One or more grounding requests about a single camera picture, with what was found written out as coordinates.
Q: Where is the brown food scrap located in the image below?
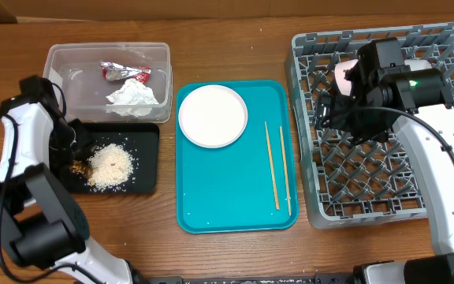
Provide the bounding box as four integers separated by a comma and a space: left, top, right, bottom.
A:
69, 160, 95, 186

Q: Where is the pink bowl with rice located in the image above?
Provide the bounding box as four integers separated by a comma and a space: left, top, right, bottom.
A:
334, 59, 358, 96

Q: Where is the grey-green ceramic bowl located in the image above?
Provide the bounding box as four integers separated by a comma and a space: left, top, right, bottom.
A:
404, 59, 432, 72

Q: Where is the white paper napkin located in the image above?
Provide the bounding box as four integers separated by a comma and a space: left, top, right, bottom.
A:
106, 79, 159, 118

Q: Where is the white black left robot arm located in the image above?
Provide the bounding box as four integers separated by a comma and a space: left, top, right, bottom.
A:
0, 76, 146, 283

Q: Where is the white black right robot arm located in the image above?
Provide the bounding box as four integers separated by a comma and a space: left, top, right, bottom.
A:
316, 69, 454, 283

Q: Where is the clear plastic waste bin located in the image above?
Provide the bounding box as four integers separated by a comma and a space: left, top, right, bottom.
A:
43, 42, 173, 123

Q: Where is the pile of spilled rice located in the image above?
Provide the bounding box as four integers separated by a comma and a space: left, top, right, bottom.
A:
87, 144, 135, 192

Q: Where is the black plastic tray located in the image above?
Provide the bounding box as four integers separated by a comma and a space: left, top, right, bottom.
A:
56, 123, 159, 194

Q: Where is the grey plastic dish rack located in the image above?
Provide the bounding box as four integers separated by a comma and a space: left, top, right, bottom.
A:
285, 22, 454, 229

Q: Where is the crumpled foil wrapper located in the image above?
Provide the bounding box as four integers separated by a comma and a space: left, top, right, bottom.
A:
100, 61, 151, 83

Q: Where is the right wooden chopstick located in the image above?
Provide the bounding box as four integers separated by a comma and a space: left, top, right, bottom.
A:
279, 125, 292, 216

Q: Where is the wooden chopstick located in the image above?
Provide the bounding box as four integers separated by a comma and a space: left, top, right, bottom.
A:
279, 125, 292, 216
264, 121, 280, 211

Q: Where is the left wooden chopstick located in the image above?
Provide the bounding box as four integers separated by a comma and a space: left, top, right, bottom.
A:
264, 121, 280, 211

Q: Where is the teal plastic serving tray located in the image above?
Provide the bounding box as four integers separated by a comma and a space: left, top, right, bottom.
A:
175, 80, 299, 234

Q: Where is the large white round plate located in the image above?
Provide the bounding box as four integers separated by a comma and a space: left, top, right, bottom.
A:
178, 84, 248, 148

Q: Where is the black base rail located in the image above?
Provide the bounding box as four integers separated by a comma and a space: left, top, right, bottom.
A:
147, 273, 355, 284

